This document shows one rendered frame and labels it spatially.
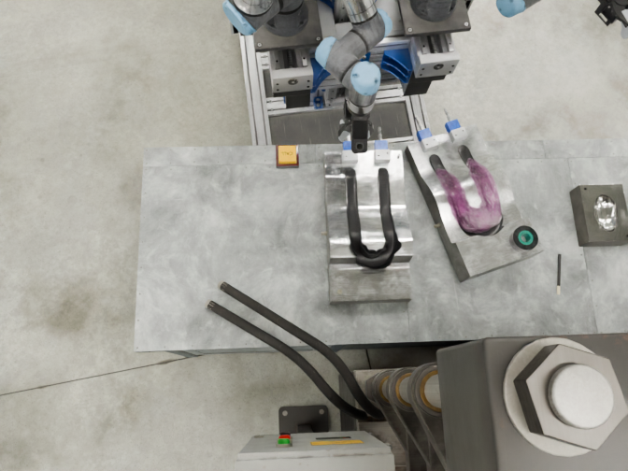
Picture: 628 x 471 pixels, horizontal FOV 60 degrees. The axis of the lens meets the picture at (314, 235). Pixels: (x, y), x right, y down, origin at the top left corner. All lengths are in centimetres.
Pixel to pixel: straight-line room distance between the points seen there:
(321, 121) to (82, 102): 126
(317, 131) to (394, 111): 39
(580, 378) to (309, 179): 144
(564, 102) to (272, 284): 205
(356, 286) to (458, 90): 164
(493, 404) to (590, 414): 9
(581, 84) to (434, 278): 182
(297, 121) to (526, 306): 136
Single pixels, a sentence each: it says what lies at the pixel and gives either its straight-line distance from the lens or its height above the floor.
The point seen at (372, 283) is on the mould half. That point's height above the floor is 86.
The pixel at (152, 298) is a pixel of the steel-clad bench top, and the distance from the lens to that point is 184.
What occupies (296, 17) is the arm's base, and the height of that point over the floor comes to 110.
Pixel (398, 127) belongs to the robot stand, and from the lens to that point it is 268.
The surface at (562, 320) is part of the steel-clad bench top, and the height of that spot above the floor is 80.
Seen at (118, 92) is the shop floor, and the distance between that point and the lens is 310.
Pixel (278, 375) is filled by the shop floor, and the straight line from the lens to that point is 257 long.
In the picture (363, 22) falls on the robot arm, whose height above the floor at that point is 136.
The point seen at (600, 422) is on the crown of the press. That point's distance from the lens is 58.
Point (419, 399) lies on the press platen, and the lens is 105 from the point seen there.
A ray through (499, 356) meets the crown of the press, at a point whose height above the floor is 201.
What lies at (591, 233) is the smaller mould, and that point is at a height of 87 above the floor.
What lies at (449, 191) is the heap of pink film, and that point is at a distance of 182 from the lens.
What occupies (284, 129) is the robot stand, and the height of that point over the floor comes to 21.
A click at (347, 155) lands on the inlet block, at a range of 181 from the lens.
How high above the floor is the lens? 256
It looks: 74 degrees down
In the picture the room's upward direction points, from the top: 7 degrees clockwise
